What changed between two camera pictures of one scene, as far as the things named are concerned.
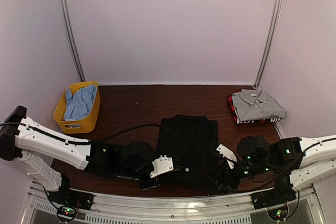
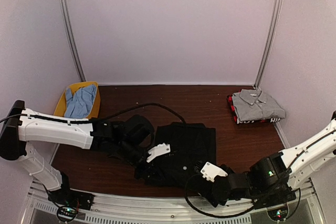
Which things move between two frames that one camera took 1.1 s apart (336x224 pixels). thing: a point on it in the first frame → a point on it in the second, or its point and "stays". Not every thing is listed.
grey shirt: [251, 105] stays
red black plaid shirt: [231, 104] stays
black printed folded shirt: [269, 120] stays
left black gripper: [144, 185] → [147, 173]
